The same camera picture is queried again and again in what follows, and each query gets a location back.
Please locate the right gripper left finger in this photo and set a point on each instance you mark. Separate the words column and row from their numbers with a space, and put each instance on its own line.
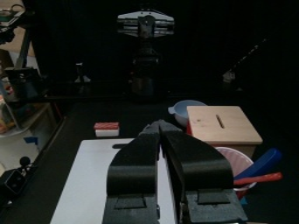
column 133, row 163

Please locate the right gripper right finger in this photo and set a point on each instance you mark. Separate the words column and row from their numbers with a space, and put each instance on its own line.
column 198, row 169

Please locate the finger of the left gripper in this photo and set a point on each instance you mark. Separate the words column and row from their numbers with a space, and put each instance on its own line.
column 152, row 27
column 142, row 27

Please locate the red and white nigiri sushi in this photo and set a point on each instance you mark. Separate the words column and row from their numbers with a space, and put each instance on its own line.
column 106, row 129

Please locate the white cutting board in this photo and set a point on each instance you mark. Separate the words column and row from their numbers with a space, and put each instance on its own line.
column 86, row 180

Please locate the red plastic cup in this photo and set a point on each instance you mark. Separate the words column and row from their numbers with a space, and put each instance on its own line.
column 238, row 163

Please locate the wooden box with red front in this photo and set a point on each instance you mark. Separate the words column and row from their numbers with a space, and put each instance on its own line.
column 222, row 131

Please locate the grey bowl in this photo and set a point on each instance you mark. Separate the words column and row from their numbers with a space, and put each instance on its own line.
column 181, row 112

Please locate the black tripod stand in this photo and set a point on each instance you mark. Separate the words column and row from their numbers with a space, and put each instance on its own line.
column 23, row 81

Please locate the frame foot bracket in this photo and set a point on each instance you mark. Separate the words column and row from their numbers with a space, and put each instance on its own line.
column 81, row 76

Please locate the diagonal frame brace rod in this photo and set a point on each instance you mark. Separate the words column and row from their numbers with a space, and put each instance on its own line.
column 230, row 76

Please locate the black camera with microphone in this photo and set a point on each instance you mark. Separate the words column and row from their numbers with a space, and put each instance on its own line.
column 14, row 180

